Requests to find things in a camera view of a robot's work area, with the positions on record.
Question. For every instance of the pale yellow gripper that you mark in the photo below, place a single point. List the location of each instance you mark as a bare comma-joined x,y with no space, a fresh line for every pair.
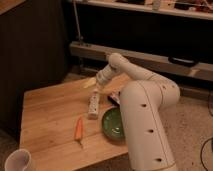
90,83

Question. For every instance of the white plastic bottle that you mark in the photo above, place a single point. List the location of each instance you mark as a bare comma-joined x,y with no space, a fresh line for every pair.
93,109

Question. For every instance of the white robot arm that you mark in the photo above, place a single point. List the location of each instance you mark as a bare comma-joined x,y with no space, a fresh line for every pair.
140,102

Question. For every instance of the metal pole stand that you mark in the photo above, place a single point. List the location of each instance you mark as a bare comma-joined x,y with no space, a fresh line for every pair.
80,38

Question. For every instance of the green bowl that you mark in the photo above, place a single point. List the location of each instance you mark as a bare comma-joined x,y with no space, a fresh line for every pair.
112,124

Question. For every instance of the orange carrot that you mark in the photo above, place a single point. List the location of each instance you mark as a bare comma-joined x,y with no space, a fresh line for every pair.
78,135

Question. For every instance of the wooden table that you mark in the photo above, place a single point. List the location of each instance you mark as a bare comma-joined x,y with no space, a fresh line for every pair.
48,125

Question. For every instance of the grey long case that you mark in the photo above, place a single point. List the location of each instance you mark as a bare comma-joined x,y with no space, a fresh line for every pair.
158,63

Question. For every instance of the white cup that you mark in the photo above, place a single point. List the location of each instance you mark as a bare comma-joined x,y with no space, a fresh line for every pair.
19,160

